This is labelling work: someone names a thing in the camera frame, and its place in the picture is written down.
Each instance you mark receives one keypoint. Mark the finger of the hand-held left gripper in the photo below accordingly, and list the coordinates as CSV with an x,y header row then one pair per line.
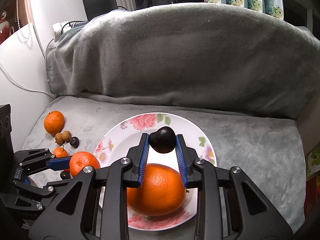
x,y
60,162
47,192

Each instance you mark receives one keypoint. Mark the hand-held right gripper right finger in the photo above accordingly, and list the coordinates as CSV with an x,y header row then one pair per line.
x,y
181,160

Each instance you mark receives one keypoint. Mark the green printed box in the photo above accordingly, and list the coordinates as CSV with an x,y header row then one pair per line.
x,y
313,162

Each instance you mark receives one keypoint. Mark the grey fleece blanket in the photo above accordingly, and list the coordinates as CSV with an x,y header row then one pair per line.
x,y
175,67

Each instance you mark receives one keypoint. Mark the large orange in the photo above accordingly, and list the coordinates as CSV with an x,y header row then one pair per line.
x,y
160,195

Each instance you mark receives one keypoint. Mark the floral white plate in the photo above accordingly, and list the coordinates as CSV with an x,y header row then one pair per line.
x,y
125,135

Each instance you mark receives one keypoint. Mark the white power strip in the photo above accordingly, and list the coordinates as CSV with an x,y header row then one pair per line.
x,y
58,30

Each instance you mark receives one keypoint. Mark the small tangerine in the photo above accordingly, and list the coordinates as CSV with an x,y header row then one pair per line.
x,y
60,153

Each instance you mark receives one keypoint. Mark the brown longan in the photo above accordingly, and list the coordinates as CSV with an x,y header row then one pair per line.
x,y
66,136
58,139

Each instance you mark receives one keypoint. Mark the red decoration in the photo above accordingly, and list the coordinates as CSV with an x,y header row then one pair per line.
x,y
6,27

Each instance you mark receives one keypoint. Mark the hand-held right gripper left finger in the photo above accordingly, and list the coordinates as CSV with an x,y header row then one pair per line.
x,y
143,160

